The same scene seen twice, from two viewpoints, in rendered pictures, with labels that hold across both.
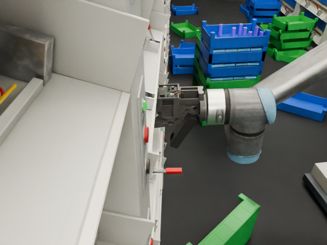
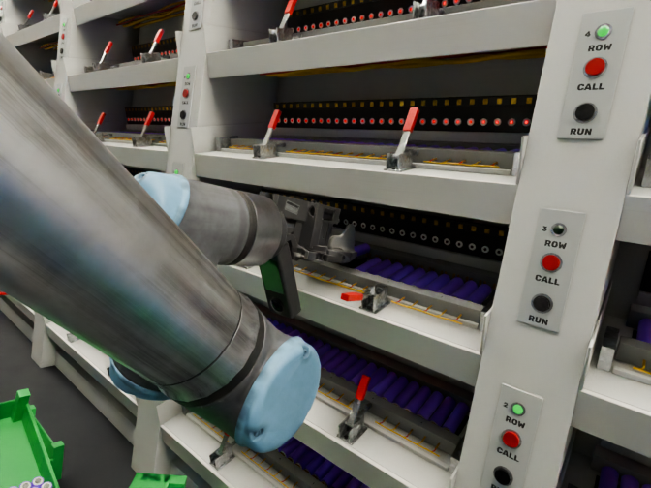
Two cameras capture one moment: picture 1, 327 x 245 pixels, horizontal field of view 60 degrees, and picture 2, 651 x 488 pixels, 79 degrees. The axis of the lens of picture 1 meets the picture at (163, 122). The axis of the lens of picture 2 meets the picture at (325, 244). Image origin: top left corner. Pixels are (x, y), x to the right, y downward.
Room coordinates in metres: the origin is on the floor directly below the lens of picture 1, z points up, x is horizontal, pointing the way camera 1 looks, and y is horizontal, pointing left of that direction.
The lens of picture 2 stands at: (0.96, -0.47, 0.68)
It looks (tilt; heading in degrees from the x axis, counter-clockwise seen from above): 6 degrees down; 125
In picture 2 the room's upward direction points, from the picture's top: 9 degrees clockwise
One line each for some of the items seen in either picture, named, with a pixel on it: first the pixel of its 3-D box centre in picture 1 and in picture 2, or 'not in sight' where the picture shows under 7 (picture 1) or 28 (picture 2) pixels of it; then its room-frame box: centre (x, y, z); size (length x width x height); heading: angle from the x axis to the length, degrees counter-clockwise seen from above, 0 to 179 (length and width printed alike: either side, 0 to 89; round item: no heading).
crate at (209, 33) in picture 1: (233, 33); not in sight; (1.47, -0.37, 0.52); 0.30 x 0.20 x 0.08; 97
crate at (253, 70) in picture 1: (229, 61); not in sight; (1.47, -0.37, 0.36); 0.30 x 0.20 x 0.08; 97
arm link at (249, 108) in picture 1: (247, 107); (184, 224); (0.59, -0.21, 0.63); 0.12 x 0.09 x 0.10; 88
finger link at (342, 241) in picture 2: not in sight; (347, 241); (0.63, 0.06, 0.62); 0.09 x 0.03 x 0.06; 83
